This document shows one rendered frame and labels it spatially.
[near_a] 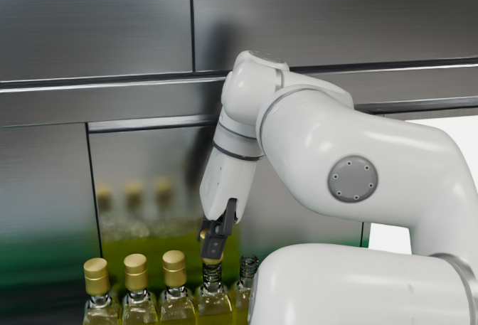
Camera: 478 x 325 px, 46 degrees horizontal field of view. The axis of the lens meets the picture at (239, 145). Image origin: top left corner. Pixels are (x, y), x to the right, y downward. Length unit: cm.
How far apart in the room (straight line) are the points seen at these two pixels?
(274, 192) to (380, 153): 57
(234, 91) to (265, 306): 35
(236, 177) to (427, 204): 37
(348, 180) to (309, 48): 54
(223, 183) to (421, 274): 41
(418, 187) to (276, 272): 13
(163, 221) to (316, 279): 64
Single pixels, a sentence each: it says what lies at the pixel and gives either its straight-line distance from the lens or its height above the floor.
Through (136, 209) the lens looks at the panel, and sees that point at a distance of 95.
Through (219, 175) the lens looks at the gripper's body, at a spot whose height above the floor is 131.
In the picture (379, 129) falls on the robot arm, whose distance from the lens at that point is 42.
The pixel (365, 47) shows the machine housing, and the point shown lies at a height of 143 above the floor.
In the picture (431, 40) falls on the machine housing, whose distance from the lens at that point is 101.
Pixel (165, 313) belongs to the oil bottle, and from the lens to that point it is 89.
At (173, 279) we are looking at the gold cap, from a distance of 86.
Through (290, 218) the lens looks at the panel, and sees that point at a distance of 101.
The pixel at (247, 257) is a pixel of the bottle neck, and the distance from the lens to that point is 89.
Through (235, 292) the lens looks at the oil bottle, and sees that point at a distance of 91.
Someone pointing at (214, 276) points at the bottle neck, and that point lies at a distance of 87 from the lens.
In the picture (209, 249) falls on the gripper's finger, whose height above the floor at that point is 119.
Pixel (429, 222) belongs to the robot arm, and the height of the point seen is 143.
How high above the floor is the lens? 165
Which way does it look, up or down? 24 degrees down
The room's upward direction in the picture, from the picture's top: straight up
